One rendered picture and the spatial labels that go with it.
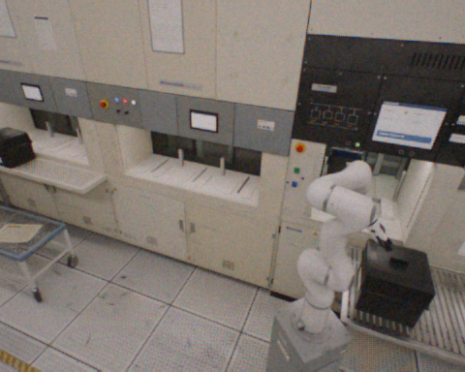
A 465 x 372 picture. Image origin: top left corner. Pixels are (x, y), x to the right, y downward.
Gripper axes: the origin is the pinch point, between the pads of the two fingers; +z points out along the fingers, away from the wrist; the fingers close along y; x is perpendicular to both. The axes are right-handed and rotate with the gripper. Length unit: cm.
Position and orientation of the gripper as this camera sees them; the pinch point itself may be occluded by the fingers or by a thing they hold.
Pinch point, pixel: (387, 244)
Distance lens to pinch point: 161.3
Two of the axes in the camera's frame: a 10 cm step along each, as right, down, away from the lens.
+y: 3.7, -4.7, 8.0
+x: -6.8, 4.5, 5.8
